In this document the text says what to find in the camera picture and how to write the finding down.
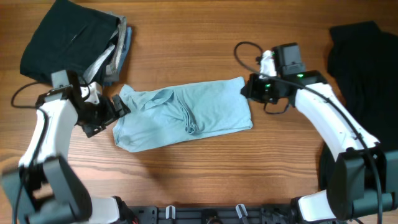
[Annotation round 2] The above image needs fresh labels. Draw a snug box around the light blue t-shirt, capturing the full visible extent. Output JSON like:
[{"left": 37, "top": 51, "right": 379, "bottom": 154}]
[{"left": 113, "top": 77, "right": 253, "bottom": 152}]

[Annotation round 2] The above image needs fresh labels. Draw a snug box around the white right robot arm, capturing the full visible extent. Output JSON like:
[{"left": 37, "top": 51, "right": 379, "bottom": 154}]
[{"left": 241, "top": 43, "right": 397, "bottom": 223}]

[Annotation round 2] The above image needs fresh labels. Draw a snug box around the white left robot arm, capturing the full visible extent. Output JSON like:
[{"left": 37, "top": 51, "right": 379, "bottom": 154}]
[{"left": 1, "top": 88, "right": 137, "bottom": 223}]

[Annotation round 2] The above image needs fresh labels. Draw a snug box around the black clothes pile right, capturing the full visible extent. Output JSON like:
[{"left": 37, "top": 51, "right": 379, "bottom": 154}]
[{"left": 327, "top": 21, "right": 397, "bottom": 149}]

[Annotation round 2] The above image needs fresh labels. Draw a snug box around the grey folded garment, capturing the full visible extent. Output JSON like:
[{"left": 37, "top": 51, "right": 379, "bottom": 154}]
[{"left": 83, "top": 12, "right": 127, "bottom": 83}]

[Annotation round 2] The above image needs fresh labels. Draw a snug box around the black folded garment top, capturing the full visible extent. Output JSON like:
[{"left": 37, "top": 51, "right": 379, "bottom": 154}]
[{"left": 20, "top": 0, "right": 119, "bottom": 84}]

